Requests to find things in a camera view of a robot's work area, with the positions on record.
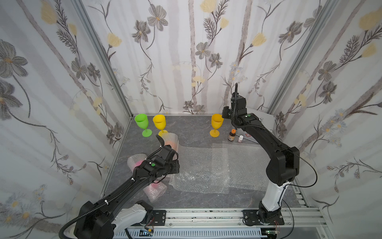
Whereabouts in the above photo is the amber glass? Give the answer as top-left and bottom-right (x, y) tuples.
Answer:
(210, 114), (224, 137)

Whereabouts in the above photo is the orange glass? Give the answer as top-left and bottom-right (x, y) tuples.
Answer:
(162, 132), (179, 151)

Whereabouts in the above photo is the clear bubble wrap sheet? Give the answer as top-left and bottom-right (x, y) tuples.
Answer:
(170, 145), (230, 194)
(213, 142), (270, 191)

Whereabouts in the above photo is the yellow glass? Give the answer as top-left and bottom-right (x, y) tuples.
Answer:
(153, 115), (168, 137)

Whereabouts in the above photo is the green plastic wine glass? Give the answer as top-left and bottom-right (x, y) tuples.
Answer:
(134, 114), (152, 137)

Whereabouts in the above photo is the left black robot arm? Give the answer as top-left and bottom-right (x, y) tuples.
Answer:
(58, 135), (180, 239)

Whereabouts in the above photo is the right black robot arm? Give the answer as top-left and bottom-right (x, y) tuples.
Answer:
(222, 84), (307, 226)

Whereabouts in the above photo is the pink glass in bubble wrap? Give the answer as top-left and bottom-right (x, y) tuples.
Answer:
(127, 153), (168, 203)

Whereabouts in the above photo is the brown bottle orange cap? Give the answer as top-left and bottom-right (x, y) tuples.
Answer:
(228, 129), (236, 141)

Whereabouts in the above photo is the small white bottle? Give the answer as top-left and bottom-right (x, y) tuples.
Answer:
(238, 135), (244, 143)

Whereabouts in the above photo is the silver aluminium case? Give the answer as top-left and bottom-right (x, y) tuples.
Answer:
(242, 108), (275, 144)

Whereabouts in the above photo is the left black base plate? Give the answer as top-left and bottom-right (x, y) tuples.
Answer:
(140, 210), (167, 227)

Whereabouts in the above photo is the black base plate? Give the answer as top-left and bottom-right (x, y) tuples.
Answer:
(242, 209), (285, 226)
(140, 210), (167, 227)

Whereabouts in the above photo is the white slotted cable duct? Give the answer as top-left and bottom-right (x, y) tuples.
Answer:
(114, 228), (267, 239)

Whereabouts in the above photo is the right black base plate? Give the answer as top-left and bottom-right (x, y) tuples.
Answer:
(242, 209), (285, 226)

